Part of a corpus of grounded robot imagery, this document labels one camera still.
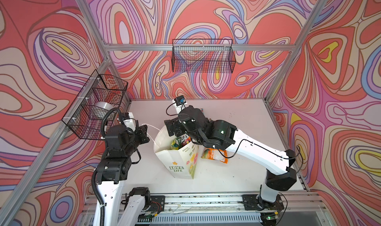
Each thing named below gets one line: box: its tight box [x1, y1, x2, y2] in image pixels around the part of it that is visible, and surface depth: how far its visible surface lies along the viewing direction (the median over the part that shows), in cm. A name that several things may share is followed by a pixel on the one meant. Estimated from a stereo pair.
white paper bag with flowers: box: [153, 124, 199, 180], surface depth 70 cm
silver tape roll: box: [94, 101, 115, 111], surface depth 75 cm
